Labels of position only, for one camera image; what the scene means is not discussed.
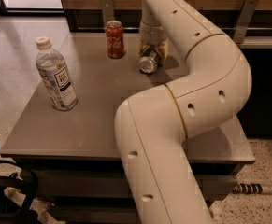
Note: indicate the left metal wall bracket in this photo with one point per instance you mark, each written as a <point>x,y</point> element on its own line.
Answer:
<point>107,10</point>

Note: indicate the metal wall bracket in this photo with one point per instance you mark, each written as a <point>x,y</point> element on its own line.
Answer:
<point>107,10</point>
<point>243,20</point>

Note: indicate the clear plastic tea bottle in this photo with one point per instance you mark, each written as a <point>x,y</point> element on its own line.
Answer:
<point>54,73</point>

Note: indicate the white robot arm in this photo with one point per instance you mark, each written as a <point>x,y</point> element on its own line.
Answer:
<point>151,126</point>

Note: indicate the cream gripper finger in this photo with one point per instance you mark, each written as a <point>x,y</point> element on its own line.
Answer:
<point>163,51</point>
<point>144,49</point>

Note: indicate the grey drawer cabinet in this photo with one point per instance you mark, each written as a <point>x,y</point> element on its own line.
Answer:
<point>102,84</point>

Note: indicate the green soda can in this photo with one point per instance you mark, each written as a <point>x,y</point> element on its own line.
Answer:
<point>149,61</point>

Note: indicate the red cola can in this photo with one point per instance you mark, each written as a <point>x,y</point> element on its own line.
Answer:
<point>114,34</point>

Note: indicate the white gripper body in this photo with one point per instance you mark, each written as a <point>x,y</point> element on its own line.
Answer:
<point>152,34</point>

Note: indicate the black chair base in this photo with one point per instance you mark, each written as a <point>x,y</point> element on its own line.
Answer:
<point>11,213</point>

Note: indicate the right metal wall bracket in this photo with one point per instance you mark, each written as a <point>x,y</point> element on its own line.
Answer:
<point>243,20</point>

